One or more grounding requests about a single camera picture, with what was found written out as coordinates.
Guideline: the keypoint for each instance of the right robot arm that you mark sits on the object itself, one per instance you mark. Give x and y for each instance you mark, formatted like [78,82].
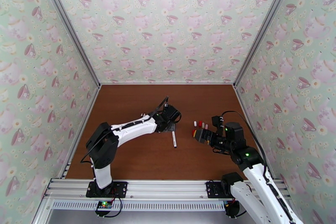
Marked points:
[262,186]

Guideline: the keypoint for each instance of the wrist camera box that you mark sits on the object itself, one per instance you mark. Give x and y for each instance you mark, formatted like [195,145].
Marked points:
[217,122]
[172,113]

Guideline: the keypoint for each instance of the aluminium table edge rail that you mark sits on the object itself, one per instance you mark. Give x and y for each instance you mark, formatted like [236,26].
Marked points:
[242,105]
[168,83]
[90,110]

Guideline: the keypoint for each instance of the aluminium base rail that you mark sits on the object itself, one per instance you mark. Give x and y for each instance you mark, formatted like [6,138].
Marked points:
[168,189]

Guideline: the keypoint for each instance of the aluminium frame post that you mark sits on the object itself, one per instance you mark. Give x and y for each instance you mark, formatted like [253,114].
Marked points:
[68,25]
[265,25]

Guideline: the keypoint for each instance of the black controller board holder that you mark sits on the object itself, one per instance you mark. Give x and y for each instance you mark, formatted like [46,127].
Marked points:
[232,210]

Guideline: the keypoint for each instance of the white barrel black marker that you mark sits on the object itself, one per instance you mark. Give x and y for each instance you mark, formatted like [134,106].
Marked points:
[174,139]

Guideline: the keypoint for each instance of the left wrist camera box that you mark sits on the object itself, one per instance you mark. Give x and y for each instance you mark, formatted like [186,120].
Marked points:
[172,113]

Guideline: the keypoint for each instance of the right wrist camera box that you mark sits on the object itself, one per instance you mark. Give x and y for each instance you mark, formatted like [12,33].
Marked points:
[217,122]

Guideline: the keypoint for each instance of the aluminium frame leg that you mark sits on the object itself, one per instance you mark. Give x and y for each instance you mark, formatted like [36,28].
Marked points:
[42,212]

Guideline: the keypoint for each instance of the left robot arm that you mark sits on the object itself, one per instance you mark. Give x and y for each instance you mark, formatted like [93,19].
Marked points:
[131,132]

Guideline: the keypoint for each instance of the controller board with LED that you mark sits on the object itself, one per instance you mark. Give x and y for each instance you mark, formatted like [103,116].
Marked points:
[103,205]

